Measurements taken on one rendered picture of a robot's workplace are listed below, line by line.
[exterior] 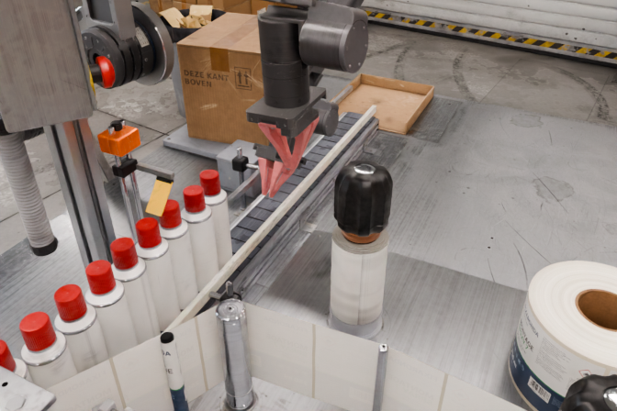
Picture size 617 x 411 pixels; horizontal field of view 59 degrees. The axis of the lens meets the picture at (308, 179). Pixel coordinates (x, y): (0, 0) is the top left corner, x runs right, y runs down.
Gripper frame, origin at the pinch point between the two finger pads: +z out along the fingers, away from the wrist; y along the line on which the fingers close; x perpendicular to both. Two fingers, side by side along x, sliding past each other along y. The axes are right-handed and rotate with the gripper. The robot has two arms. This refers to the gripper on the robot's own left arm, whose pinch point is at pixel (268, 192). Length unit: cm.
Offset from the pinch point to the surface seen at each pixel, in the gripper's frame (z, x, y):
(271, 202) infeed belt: 1.8, 6.2, -1.7
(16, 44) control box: -6, -63, -2
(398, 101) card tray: -41, 66, 3
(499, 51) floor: -175, 363, -8
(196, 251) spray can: 13.2, -23.3, 1.9
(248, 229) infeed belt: 8.6, -1.8, -1.0
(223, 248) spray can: 12.1, -16.1, 2.5
